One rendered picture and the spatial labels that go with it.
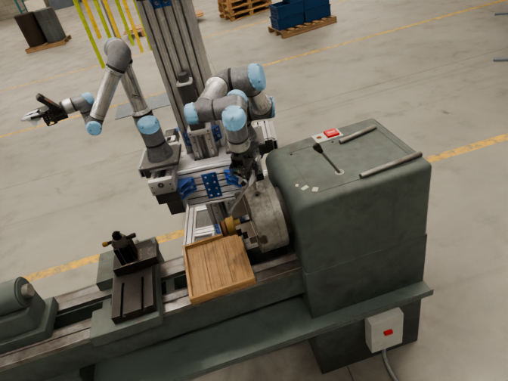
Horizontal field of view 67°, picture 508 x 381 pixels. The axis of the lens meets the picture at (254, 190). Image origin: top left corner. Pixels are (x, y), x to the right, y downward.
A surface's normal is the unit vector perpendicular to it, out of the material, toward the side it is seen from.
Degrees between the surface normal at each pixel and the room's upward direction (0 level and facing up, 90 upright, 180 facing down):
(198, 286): 0
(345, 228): 90
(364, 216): 90
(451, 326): 0
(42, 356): 90
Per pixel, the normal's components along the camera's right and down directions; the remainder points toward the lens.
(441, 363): -0.19, -0.79
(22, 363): 0.24, 0.54
